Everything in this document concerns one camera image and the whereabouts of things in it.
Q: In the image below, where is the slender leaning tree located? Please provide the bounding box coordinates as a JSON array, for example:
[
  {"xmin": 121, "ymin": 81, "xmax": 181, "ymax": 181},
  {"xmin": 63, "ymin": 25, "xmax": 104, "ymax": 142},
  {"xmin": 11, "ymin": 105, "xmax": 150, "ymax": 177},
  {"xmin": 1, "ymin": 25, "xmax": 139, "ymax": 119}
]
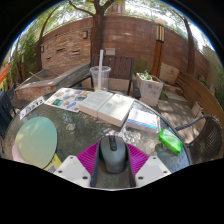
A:
[{"xmin": 174, "ymin": 8, "xmax": 197, "ymax": 76}]

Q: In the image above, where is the white drinking straw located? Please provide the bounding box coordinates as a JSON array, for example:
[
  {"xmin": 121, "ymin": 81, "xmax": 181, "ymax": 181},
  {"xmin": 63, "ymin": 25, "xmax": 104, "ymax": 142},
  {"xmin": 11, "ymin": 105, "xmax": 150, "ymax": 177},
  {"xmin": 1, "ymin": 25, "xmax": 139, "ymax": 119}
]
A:
[{"xmin": 97, "ymin": 49, "xmax": 105, "ymax": 92}]

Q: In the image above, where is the dark wicker chair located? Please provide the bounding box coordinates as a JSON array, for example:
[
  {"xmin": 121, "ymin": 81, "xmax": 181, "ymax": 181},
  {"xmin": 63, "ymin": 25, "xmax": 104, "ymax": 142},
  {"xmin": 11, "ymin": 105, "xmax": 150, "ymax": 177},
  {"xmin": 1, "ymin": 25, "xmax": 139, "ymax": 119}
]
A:
[{"xmin": 175, "ymin": 114, "xmax": 224, "ymax": 166}]

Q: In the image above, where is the small white planter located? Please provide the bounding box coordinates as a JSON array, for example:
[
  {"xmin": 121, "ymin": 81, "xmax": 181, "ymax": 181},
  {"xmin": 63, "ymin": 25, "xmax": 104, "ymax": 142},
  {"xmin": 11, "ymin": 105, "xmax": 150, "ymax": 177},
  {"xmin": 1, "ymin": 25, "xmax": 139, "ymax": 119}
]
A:
[{"xmin": 190, "ymin": 101, "xmax": 204, "ymax": 118}]

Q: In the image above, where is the open white book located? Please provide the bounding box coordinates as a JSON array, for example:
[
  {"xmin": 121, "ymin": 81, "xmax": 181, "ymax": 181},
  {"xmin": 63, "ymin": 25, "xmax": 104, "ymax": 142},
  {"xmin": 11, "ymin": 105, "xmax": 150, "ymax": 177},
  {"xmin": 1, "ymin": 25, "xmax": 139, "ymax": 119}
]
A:
[{"xmin": 78, "ymin": 89, "xmax": 135, "ymax": 128}]

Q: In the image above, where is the beige stone block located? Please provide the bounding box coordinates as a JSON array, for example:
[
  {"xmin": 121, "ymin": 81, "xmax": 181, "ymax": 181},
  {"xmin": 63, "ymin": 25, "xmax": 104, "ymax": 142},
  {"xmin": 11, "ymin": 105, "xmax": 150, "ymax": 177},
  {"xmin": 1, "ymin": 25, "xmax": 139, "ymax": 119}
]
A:
[{"xmin": 159, "ymin": 62, "xmax": 181, "ymax": 86}]

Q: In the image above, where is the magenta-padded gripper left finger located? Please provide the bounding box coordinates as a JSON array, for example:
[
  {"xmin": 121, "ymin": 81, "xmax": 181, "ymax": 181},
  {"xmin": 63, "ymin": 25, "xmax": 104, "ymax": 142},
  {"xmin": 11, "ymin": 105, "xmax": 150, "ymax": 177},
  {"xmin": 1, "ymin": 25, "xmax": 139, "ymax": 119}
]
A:
[{"xmin": 53, "ymin": 141, "xmax": 102, "ymax": 188}]

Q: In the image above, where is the black metal chair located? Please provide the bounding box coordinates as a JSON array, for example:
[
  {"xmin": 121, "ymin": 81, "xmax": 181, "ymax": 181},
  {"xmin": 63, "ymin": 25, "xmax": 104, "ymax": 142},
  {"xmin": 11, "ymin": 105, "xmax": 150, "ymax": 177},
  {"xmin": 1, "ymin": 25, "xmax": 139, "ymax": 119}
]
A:
[{"xmin": 0, "ymin": 83, "xmax": 18, "ymax": 141}]

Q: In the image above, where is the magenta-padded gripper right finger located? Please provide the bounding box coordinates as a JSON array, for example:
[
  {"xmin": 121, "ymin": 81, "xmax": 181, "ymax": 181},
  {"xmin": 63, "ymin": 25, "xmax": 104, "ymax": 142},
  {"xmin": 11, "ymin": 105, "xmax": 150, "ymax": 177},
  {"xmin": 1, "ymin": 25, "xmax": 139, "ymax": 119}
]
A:
[{"xmin": 125, "ymin": 141, "xmax": 172, "ymax": 188}]

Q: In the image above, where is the green packet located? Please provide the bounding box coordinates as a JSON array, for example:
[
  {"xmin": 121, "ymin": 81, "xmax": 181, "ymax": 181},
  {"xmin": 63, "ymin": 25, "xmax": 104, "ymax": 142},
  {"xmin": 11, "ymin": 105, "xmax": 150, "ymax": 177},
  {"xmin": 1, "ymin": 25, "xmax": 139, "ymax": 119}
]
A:
[{"xmin": 158, "ymin": 128, "xmax": 184, "ymax": 155}]

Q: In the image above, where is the white planter with plant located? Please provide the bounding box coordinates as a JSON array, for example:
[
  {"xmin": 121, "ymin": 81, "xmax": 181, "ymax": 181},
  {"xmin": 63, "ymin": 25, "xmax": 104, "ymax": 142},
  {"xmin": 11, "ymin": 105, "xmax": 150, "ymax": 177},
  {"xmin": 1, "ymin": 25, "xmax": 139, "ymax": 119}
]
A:
[{"xmin": 135, "ymin": 69, "xmax": 164, "ymax": 107}]

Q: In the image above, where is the blue and white book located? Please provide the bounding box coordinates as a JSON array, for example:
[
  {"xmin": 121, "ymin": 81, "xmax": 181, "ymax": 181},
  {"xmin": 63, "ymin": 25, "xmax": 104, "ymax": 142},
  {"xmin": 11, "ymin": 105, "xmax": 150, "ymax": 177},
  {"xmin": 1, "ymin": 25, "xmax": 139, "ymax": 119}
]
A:
[{"xmin": 126, "ymin": 107, "xmax": 162, "ymax": 135}]

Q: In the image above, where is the white license plate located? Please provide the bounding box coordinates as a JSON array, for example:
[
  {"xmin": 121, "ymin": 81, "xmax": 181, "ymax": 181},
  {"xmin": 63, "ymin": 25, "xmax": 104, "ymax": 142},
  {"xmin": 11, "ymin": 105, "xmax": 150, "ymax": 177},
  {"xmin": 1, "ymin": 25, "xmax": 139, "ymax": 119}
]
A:
[{"xmin": 19, "ymin": 96, "xmax": 46, "ymax": 120}]

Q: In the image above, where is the large tree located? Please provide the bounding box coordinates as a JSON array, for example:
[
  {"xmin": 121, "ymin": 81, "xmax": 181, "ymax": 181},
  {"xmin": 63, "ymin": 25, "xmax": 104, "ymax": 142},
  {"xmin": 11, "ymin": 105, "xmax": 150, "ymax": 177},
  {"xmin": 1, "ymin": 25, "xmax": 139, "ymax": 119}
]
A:
[{"xmin": 68, "ymin": 0, "xmax": 116, "ymax": 68}]

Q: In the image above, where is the grey computer mouse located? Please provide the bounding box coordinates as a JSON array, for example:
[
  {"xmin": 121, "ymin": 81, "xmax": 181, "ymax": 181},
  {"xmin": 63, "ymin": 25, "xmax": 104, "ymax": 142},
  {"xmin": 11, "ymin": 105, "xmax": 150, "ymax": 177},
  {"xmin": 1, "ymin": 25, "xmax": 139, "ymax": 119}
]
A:
[{"xmin": 99, "ymin": 134, "xmax": 128, "ymax": 174}]

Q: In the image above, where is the stone fire pit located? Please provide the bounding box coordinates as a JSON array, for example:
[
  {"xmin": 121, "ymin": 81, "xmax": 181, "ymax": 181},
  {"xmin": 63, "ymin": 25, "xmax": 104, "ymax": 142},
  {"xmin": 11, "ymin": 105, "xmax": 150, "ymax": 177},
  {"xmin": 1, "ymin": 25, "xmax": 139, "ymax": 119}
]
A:
[{"xmin": 14, "ymin": 61, "xmax": 92, "ymax": 103}]

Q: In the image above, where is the curved wooden bench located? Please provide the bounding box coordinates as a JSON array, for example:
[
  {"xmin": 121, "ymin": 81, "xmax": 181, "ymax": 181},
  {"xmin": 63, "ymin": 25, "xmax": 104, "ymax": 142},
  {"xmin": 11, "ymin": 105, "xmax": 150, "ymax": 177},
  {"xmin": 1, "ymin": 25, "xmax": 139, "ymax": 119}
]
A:
[{"xmin": 174, "ymin": 71, "xmax": 224, "ymax": 134}]

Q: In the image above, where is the dark wooden chair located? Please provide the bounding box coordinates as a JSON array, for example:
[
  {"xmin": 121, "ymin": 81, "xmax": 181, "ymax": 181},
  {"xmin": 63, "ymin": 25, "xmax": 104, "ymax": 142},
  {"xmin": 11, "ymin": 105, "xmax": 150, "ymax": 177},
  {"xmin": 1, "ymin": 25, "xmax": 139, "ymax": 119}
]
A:
[{"xmin": 68, "ymin": 54, "xmax": 142, "ymax": 100}]

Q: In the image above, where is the wooden lamp post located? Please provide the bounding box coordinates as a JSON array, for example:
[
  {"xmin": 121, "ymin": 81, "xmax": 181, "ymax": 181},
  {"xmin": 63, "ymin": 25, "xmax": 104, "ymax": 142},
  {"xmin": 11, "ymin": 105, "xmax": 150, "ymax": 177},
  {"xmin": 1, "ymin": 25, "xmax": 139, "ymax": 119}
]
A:
[{"xmin": 150, "ymin": 18, "xmax": 167, "ymax": 79}]

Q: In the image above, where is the colourful picture sheet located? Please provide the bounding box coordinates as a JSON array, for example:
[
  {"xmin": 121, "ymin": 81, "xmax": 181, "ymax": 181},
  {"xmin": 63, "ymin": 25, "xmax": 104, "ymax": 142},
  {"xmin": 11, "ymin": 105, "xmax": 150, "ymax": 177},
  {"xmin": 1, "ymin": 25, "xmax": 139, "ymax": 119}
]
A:
[{"xmin": 44, "ymin": 87, "xmax": 92, "ymax": 114}]

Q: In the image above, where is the pink round pad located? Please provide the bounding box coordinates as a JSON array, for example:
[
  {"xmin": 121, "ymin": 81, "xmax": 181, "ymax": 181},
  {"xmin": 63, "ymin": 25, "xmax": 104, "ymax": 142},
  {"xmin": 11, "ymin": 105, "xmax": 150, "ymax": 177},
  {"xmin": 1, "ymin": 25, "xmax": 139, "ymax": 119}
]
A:
[{"xmin": 11, "ymin": 143, "xmax": 28, "ymax": 164}]

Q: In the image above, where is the yellow card with code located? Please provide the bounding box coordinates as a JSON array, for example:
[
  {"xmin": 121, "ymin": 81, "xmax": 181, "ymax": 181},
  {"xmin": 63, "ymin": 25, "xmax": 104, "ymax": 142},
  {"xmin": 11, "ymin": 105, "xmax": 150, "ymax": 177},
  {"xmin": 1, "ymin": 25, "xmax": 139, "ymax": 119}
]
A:
[{"xmin": 43, "ymin": 153, "xmax": 63, "ymax": 174}]

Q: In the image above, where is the clear plastic cup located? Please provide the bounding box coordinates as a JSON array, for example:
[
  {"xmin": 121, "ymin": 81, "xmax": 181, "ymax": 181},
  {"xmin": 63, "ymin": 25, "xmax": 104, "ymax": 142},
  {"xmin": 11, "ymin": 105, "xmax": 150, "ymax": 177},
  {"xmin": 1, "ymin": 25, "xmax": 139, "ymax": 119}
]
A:
[{"xmin": 89, "ymin": 65, "xmax": 112, "ymax": 92}]

